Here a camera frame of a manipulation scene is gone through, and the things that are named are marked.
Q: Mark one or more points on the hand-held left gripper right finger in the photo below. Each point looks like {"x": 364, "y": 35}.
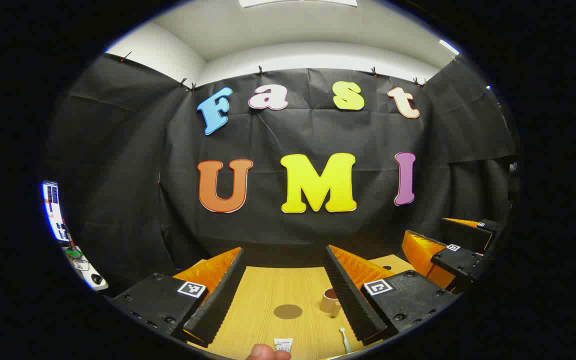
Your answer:
{"x": 350, "y": 300}

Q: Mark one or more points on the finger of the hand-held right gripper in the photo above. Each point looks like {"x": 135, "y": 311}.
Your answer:
{"x": 455, "y": 260}
{"x": 463, "y": 234}

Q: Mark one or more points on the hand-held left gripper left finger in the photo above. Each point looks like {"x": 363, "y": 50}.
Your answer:
{"x": 220, "y": 300}

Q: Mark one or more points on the beige cup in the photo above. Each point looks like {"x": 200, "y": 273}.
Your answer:
{"x": 329, "y": 301}

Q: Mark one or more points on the pale blue toothbrush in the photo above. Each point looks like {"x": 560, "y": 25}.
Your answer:
{"x": 344, "y": 340}

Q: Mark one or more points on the round brown coaster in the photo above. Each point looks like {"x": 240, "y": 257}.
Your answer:
{"x": 288, "y": 311}

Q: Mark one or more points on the white toothpaste tube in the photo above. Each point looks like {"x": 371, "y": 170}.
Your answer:
{"x": 283, "y": 344}

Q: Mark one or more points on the wooden desktop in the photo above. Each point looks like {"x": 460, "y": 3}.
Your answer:
{"x": 268, "y": 290}

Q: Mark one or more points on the white side table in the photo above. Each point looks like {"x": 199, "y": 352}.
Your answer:
{"x": 88, "y": 272}

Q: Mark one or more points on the black backdrop cloth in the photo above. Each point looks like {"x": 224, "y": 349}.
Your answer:
{"x": 293, "y": 135}

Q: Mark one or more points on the ceiling light panel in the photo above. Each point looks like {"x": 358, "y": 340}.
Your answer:
{"x": 298, "y": 2}
{"x": 449, "y": 47}

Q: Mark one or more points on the row of black cloth clips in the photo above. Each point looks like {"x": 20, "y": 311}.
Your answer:
{"x": 260, "y": 71}

